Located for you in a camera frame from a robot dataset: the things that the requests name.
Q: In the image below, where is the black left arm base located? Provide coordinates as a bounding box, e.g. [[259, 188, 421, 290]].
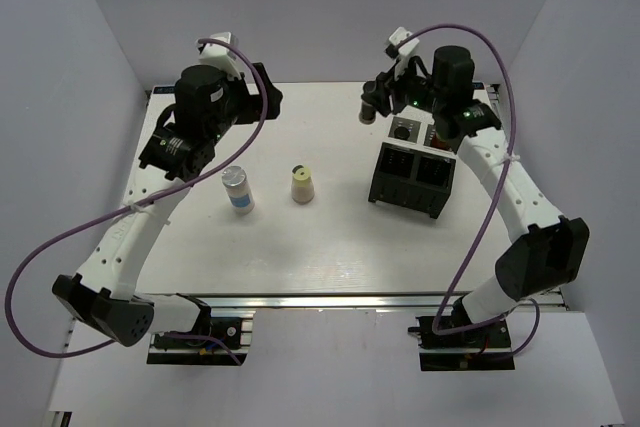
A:
[[146, 298, 255, 367]]

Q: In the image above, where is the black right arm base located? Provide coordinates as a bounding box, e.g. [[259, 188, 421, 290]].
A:
[[407, 316, 515, 372]]

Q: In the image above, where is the cream-lidded seasoning shaker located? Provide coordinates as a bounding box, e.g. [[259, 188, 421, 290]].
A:
[[291, 164, 315, 204]]

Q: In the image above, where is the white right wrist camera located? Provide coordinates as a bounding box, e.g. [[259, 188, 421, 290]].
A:
[[385, 27, 419, 80]]

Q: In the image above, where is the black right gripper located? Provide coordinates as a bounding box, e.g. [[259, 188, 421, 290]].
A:
[[361, 55, 445, 118]]

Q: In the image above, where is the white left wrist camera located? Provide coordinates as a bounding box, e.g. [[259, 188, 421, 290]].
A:
[[197, 41, 242, 80]]

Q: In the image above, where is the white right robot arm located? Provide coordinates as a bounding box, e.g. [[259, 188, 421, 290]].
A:
[[359, 45, 589, 346]]

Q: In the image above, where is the yellow-capped red sauce bottle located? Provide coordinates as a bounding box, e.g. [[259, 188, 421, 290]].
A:
[[431, 134, 451, 151]]

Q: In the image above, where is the blue-labelled white granule jar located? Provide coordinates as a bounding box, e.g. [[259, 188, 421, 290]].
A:
[[221, 166, 255, 214]]

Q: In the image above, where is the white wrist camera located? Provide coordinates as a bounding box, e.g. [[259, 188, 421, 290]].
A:
[[197, 41, 242, 80], [385, 27, 419, 80]]

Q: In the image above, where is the black condiment organizer rack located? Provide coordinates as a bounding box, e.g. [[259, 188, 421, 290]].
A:
[[368, 114, 456, 219]]

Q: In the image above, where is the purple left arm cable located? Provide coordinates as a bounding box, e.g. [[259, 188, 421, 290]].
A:
[[5, 37, 269, 358]]

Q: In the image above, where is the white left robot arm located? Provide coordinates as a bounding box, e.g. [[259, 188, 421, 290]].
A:
[[52, 63, 283, 347]]

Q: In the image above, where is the black-capped spice bottle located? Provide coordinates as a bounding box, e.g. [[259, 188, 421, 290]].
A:
[[359, 97, 377, 125], [393, 126, 411, 141]]

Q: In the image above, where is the blue label sticker left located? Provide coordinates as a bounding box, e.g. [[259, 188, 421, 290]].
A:
[[152, 86, 175, 95]]

